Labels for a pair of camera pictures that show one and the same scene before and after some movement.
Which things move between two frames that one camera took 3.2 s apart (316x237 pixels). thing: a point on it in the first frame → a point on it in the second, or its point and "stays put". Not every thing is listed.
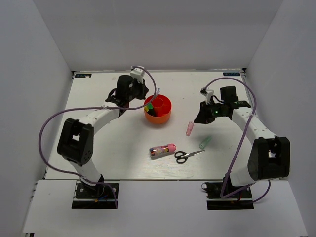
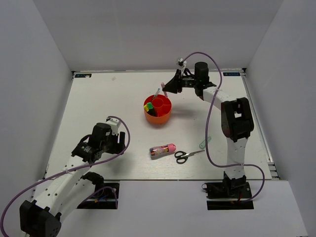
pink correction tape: (189, 128) → (162, 85)
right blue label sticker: (231, 74) stays put
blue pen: (157, 92) stays put
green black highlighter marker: (151, 110) stays put
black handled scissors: (182, 156) stays put
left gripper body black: (138, 91) → (111, 145)
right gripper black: (204, 116) → (175, 85)
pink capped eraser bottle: (157, 151) stays put
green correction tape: (205, 142) stays put
